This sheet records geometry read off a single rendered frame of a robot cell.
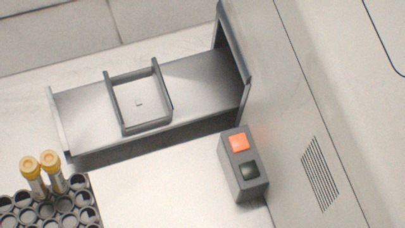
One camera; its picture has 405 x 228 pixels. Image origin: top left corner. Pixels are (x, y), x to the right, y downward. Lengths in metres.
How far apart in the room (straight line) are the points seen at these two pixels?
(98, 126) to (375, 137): 0.33
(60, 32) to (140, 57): 1.01
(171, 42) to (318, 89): 0.33
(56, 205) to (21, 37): 1.11
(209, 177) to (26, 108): 0.19
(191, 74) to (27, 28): 1.10
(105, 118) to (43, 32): 1.09
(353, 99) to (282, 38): 0.09
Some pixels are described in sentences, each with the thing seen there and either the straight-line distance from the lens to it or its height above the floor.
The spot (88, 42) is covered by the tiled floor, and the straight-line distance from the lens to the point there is 1.81.
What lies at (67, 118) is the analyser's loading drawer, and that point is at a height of 0.92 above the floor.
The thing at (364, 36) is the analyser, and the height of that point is 1.18.
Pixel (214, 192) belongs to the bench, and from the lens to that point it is 0.77.
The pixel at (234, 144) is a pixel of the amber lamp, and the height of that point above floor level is 0.93.
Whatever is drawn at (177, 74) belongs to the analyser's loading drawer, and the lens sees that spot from 0.77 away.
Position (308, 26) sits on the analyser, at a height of 1.17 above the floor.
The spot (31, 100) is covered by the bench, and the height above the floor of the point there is 0.87.
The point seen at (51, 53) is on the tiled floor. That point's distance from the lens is 1.80.
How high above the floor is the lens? 1.61
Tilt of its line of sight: 68 degrees down
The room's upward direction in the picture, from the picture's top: 10 degrees clockwise
